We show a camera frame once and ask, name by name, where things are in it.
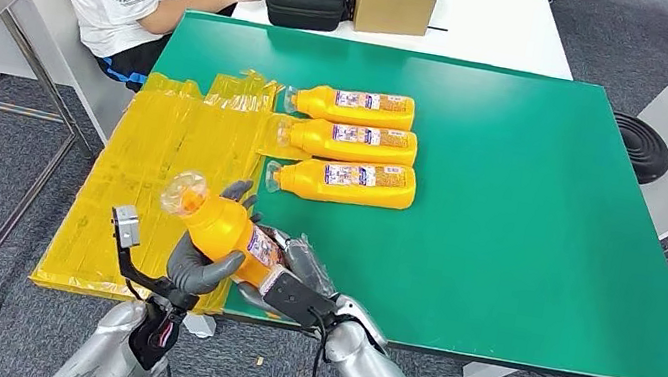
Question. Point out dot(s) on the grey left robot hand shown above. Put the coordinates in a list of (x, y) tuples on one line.
[(193, 272)]

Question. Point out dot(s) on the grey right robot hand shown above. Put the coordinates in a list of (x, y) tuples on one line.
[(311, 267)]

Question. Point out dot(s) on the yellow detergent bottle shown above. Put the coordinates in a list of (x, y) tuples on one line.
[(220, 229), (320, 103), (315, 139), (308, 181)]

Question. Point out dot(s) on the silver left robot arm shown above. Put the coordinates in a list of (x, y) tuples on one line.
[(99, 358)]

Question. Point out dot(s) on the person's forearm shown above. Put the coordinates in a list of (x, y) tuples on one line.
[(192, 5)]

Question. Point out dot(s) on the white table foot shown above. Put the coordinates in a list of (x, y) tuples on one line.
[(489, 374), (198, 325)]

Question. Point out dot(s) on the small yellow floor scrap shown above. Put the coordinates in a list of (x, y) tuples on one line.
[(260, 361)]

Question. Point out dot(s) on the yellow plastic sheet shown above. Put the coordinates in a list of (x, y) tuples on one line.
[(144, 157)]

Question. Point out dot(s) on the long white table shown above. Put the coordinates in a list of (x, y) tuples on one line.
[(500, 25)]

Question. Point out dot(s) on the black ribbed round disc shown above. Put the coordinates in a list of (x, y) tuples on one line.
[(642, 150)]

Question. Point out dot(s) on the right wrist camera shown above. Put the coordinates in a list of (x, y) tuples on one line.
[(296, 298)]

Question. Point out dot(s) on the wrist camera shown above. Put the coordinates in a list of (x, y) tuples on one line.
[(127, 226), (296, 298)]

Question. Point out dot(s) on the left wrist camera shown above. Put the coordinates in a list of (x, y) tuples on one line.
[(127, 226)]

